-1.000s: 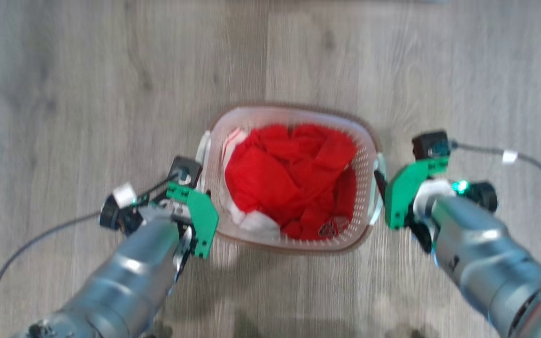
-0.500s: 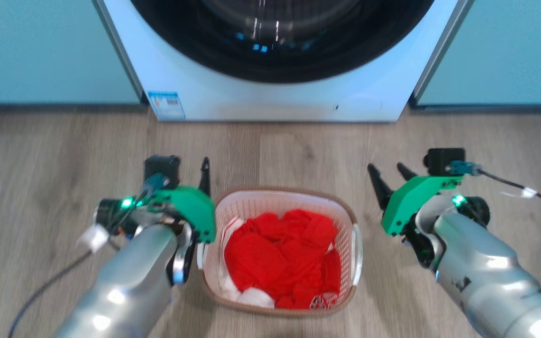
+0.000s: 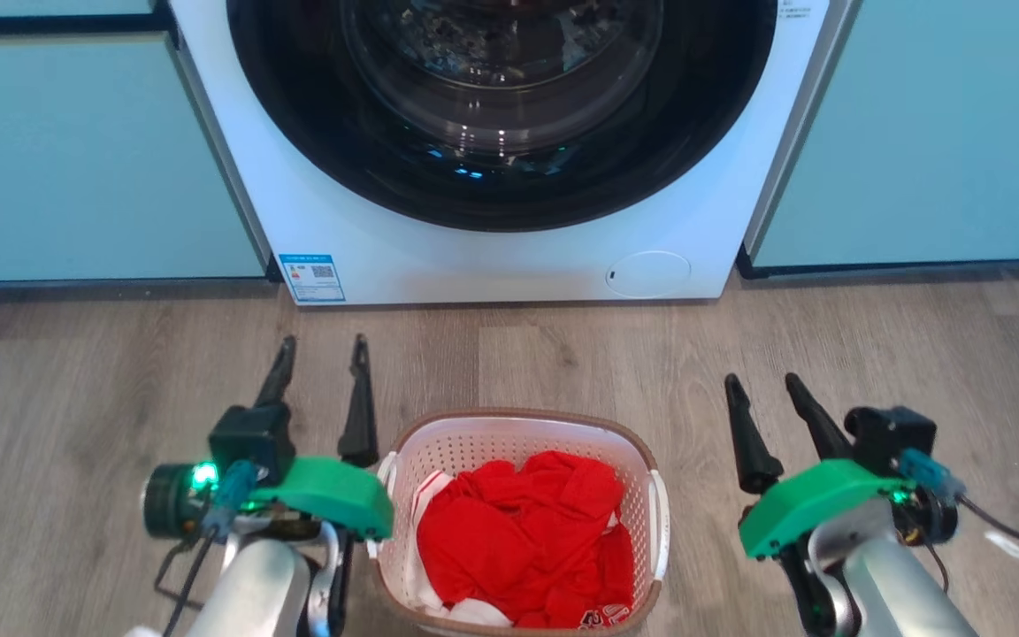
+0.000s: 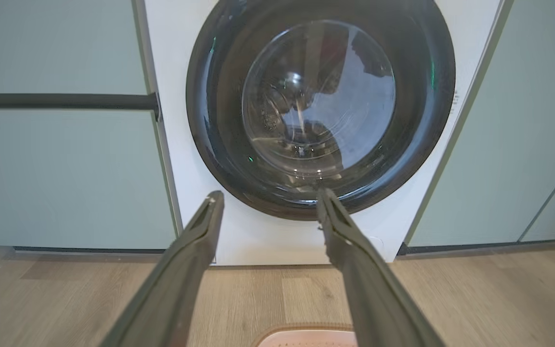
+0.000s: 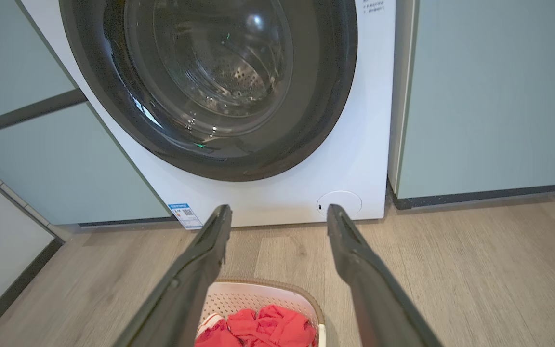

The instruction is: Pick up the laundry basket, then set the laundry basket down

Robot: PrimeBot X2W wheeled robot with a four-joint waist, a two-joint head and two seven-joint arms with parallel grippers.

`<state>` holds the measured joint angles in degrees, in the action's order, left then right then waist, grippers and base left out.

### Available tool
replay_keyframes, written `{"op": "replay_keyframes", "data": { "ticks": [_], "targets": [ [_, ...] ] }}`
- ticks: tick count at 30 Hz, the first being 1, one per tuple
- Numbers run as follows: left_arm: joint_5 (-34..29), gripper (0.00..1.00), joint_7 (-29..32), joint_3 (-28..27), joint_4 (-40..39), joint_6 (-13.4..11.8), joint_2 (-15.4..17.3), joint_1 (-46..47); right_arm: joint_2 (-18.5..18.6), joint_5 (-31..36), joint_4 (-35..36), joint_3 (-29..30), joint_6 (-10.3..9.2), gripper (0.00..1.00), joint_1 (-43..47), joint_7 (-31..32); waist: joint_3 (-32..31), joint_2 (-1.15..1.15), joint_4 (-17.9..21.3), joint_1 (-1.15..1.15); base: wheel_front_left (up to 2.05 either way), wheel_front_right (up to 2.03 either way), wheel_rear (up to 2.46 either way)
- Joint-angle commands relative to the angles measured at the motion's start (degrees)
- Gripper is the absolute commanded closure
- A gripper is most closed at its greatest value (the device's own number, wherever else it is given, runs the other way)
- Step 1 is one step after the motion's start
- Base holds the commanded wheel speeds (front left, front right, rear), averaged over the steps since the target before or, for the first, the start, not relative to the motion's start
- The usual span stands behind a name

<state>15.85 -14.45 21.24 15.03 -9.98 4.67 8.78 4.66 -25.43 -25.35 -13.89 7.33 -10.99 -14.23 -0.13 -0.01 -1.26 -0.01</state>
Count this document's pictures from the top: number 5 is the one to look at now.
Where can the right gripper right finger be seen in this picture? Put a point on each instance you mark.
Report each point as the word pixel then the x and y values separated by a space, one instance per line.
pixel 374 299

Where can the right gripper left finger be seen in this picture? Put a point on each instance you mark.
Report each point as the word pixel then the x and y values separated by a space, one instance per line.
pixel 186 289

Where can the white brown-rimmed laundry basket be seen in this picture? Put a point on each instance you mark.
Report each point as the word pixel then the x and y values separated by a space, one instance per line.
pixel 258 291

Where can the blue energy label sticker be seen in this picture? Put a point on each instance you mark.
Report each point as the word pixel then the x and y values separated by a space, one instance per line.
pixel 185 215

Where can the red garment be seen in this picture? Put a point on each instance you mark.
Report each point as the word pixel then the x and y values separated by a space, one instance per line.
pixel 268 327

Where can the round white filter cover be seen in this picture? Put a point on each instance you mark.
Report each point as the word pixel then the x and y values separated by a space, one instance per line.
pixel 350 200

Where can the large pale green cabinet front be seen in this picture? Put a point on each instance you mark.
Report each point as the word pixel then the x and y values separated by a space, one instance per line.
pixel 65 168

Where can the white front-load washing machine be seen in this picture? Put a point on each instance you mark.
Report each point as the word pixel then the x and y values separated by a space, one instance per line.
pixel 364 120

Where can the round black washing machine door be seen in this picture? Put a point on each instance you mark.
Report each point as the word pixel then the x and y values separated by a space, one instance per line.
pixel 89 72

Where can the right teal cabinet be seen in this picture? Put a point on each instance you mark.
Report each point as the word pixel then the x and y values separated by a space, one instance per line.
pixel 494 91

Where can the small printed text sticker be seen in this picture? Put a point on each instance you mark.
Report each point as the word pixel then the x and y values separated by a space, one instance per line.
pixel 373 5

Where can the small pale green cabinet front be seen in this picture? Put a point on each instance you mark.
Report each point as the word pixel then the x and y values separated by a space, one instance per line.
pixel 7 53

